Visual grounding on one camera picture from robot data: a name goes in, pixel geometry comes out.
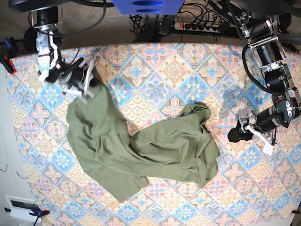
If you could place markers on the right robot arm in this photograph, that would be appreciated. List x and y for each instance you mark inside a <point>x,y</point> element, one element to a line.
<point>44,19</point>

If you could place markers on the blue clamp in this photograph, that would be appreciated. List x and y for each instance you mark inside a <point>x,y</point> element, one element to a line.
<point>5,59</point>
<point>37,213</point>

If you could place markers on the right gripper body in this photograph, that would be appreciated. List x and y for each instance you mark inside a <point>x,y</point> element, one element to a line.
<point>75,78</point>

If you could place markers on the white power strip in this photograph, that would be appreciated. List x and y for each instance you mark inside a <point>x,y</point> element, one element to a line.
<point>181,26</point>

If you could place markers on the blue clamp upper left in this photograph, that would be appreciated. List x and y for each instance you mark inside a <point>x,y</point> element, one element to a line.
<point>5,59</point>

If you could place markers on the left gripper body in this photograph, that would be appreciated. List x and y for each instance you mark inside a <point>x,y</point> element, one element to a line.
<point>267,121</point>

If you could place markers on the blue clamp lower left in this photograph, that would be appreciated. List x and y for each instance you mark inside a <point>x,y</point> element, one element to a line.
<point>37,213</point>

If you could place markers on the patterned tablecloth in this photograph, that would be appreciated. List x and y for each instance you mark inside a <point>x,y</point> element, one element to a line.
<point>149,83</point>

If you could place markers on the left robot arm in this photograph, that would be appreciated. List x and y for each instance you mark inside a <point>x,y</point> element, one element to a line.
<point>257,25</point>

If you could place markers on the green t-shirt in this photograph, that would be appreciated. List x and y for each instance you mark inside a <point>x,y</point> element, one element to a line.
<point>180,148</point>

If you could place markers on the orange clamp lower right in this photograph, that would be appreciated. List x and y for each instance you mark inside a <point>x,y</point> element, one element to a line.
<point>295,211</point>

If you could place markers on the black round stool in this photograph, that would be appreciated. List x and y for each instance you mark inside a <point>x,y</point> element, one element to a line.
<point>29,41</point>

